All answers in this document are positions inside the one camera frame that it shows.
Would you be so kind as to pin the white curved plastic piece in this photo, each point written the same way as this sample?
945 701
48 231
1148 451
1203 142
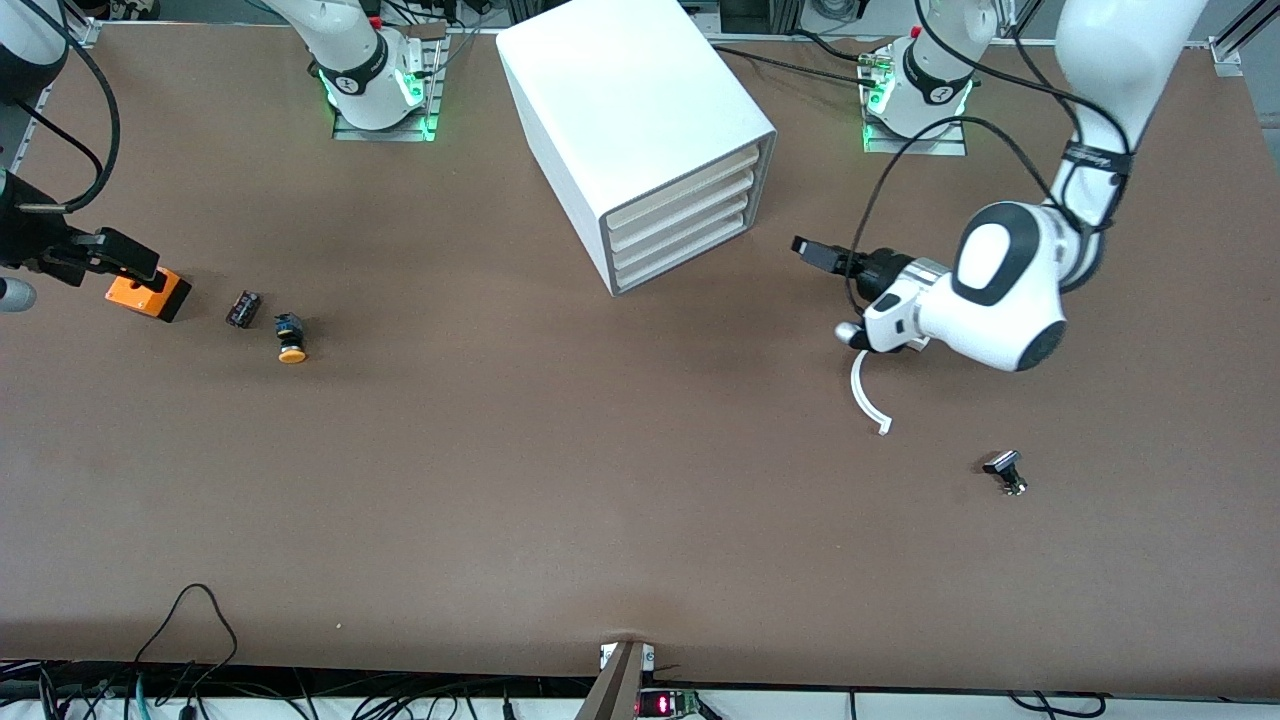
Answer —
857 390

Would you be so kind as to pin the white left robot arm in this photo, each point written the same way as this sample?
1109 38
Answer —
1000 290

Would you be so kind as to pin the yellow mushroom push button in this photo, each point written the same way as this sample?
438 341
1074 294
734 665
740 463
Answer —
292 350

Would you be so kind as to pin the white drawer cabinet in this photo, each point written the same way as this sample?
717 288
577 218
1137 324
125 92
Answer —
620 100

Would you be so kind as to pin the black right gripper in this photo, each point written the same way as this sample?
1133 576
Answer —
30 243

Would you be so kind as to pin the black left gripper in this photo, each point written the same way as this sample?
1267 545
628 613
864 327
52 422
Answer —
882 268

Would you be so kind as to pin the orange button enclosure box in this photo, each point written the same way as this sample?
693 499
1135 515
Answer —
135 298

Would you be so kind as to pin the dark cylindrical capacitor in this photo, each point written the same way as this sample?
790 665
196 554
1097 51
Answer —
243 310

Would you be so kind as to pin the brown metal bar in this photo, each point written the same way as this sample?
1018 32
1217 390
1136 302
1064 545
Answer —
615 690

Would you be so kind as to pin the device with red display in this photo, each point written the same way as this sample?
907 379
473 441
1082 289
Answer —
665 705

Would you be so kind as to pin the aluminium frame profile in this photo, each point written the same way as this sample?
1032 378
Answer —
1225 50
82 32

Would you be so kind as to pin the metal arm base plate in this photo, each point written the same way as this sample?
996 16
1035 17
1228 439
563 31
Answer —
350 132
950 148

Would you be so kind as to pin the black knob switch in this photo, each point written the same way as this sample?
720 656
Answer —
1002 463

